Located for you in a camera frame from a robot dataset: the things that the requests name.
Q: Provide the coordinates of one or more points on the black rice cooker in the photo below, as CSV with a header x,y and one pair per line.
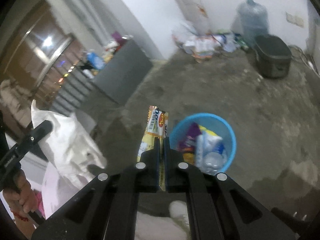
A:
x,y
272,56

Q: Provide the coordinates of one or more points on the purple cup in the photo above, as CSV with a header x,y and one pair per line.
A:
x,y
117,37

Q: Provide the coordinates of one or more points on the rolled wallpaper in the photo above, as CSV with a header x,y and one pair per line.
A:
x,y
194,12

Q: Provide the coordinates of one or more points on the white shoe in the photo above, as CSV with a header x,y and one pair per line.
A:
x,y
179,213

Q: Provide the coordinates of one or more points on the yellow orange snack wrapper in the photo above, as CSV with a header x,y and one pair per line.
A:
x,y
153,137

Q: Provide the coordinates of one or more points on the pepsi plastic bottle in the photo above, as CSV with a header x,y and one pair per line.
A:
x,y
210,153

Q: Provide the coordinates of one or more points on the person's left hand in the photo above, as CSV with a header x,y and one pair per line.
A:
x,y
23,202

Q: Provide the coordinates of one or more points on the grey cabinet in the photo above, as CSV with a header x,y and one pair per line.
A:
x,y
121,76

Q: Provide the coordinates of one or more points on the beige hanging coat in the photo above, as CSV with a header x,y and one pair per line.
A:
x,y
17,100

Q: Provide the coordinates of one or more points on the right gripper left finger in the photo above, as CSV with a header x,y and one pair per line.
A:
x,y
106,208

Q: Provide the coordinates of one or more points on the grey curtain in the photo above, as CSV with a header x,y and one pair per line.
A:
x,y
93,22

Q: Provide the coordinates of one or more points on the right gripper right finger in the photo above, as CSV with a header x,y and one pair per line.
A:
x,y
218,208

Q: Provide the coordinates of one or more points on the large water jug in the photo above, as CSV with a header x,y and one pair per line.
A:
x,y
253,19

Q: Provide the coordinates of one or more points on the purple yellow noodle snack bag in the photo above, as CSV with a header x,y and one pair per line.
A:
x,y
187,146

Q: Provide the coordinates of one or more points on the blue mesh trash basket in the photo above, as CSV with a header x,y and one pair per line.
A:
x,y
212,122

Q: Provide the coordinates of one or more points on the floor trash pile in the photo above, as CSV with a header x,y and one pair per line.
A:
x,y
203,47

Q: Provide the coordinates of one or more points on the blue detergent bottle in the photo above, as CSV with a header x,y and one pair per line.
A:
x,y
96,61

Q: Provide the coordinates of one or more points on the metal balcony railing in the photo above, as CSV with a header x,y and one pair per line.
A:
x,y
74,88

